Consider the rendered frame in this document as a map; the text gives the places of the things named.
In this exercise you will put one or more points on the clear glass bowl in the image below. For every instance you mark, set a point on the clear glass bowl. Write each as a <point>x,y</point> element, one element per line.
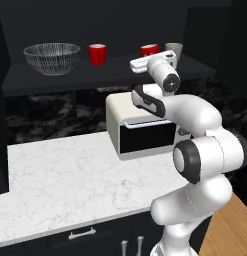
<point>51,60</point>

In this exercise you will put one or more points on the grey cup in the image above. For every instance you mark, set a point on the grey cup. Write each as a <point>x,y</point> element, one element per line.
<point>177,49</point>

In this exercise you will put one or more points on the black drawer front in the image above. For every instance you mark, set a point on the black drawer front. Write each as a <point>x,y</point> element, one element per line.
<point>105,235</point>

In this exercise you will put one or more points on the black cabinet door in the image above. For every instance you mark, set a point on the black cabinet door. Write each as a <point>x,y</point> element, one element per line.
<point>1,116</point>
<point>225,40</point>

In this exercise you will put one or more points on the black wall cabinet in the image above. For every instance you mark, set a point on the black wall cabinet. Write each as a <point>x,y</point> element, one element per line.
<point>95,26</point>

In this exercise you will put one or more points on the black toaster oven door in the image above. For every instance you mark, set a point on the black toaster oven door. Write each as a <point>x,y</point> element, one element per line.
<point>145,138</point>

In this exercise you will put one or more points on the red cup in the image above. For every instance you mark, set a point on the red cup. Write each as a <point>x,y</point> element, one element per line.
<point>148,50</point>
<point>97,55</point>

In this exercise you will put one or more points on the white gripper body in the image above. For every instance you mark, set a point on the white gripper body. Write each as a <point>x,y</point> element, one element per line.
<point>140,64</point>

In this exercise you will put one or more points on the white toaster oven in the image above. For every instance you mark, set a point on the white toaster oven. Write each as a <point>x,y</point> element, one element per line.
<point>120,110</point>

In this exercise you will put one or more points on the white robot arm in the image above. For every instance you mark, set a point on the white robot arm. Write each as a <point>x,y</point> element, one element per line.
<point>201,156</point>

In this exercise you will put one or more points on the black cupboard door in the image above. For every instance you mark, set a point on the black cupboard door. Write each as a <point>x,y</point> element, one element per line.
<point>95,250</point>
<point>151,241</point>

